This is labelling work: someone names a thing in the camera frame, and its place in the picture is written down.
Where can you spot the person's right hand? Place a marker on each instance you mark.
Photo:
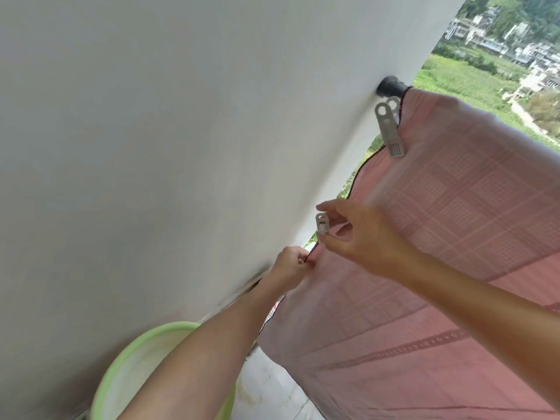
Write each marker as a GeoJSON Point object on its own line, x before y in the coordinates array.
{"type": "Point", "coordinates": [376, 244]}

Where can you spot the person's left hand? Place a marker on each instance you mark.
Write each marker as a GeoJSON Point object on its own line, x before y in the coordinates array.
{"type": "Point", "coordinates": [291, 268]}

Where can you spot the pink patterned bed sheet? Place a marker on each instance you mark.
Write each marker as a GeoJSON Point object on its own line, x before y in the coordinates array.
{"type": "Point", "coordinates": [437, 214]}

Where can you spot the black metal balcony railing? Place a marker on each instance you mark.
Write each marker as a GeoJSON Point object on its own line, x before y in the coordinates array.
{"type": "Point", "coordinates": [389, 86]}

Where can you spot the person's right forearm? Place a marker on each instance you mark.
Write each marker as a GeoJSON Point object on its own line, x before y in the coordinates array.
{"type": "Point", "coordinates": [490, 323]}

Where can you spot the person's left forearm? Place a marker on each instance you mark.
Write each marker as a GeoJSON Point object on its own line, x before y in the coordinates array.
{"type": "Point", "coordinates": [197, 367]}

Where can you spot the green plastic basin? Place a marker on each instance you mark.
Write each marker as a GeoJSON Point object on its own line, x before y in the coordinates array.
{"type": "Point", "coordinates": [113, 380]}

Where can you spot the cluster of village houses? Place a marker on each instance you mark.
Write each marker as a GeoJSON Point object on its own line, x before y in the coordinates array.
{"type": "Point", "coordinates": [503, 43]}

